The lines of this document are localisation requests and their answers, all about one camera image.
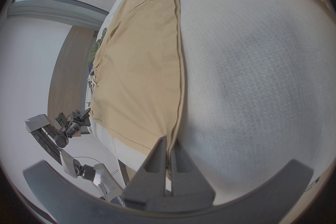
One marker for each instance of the bed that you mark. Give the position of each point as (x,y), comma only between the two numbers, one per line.
(249,86)

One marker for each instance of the beige garment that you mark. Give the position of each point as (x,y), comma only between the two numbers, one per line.
(141,60)

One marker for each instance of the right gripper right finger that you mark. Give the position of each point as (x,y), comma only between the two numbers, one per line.
(189,173)

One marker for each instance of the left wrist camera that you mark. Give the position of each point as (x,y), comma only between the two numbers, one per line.
(60,118)

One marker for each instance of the pile of clothes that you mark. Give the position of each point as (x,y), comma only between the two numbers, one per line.
(95,49)

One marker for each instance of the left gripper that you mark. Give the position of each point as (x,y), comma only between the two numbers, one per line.
(74,118)

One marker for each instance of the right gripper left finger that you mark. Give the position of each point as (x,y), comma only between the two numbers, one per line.
(154,165)

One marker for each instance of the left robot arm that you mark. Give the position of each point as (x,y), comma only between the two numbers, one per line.
(65,162)

